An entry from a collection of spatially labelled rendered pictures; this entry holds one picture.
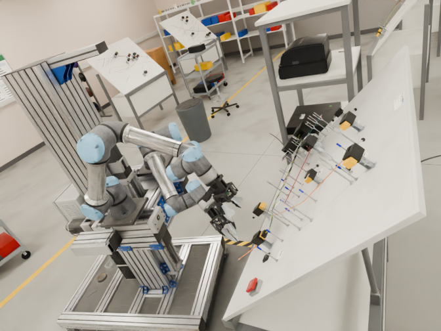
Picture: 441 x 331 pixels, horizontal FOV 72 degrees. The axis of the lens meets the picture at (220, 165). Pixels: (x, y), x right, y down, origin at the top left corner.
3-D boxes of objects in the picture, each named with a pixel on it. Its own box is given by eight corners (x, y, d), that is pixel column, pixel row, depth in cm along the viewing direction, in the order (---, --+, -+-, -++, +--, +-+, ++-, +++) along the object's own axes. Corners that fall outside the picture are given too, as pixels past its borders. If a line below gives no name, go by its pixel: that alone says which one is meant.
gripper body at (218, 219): (216, 232, 142) (200, 211, 145) (220, 230, 150) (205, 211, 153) (229, 221, 141) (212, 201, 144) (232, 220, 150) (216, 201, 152)
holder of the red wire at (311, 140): (330, 137, 165) (314, 125, 165) (323, 154, 158) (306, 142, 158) (325, 142, 169) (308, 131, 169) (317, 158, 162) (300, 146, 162)
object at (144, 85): (181, 108, 673) (151, 30, 590) (146, 136, 597) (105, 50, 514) (158, 109, 715) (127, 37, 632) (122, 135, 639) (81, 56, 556)
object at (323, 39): (279, 81, 198) (273, 51, 189) (287, 68, 215) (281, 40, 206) (328, 73, 184) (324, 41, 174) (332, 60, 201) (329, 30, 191)
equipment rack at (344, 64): (302, 243, 269) (254, 23, 175) (315, 198, 312) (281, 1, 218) (366, 252, 244) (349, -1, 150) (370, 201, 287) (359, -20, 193)
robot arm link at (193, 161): (184, 149, 128) (198, 141, 123) (199, 169, 131) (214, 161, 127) (176, 159, 122) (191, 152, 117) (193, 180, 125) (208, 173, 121)
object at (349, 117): (371, 113, 131) (354, 101, 131) (363, 131, 126) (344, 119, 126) (363, 119, 135) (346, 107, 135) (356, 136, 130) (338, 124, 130)
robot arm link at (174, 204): (130, 136, 166) (167, 215, 151) (149, 127, 168) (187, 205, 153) (136, 144, 177) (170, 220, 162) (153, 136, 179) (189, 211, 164)
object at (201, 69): (210, 100, 656) (193, 50, 602) (192, 102, 684) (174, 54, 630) (231, 83, 722) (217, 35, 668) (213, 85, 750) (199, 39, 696)
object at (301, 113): (286, 136, 218) (285, 127, 215) (297, 113, 244) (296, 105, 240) (335, 133, 202) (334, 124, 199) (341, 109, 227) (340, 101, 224)
